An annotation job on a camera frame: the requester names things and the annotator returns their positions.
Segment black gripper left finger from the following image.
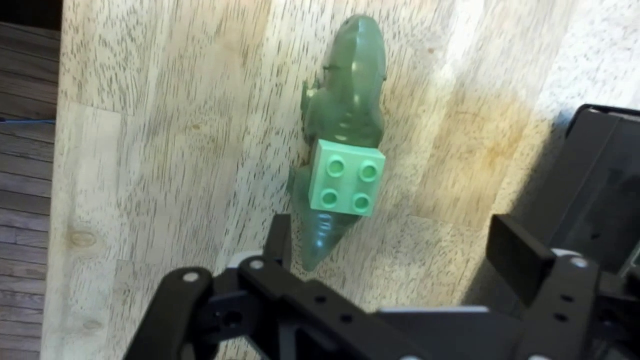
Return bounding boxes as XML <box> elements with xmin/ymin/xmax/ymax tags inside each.
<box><xmin>123</xmin><ymin>211</ymin><xmax>418</xmax><ymax>360</ymax></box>

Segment green building block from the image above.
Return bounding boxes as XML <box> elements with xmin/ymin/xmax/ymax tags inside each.
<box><xmin>307</xmin><ymin>136</ymin><xmax>388</xmax><ymax>217</ymax></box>

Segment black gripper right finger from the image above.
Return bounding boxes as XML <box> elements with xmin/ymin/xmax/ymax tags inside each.
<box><xmin>485</xmin><ymin>211</ymin><xmax>640</xmax><ymax>360</ymax></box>

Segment green dinosaur toy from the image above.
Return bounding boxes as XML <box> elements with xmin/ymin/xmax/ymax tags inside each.
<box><xmin>290</xmin><ymin>11</ymin><xmax>391</xmax><ymax>273</ymax></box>

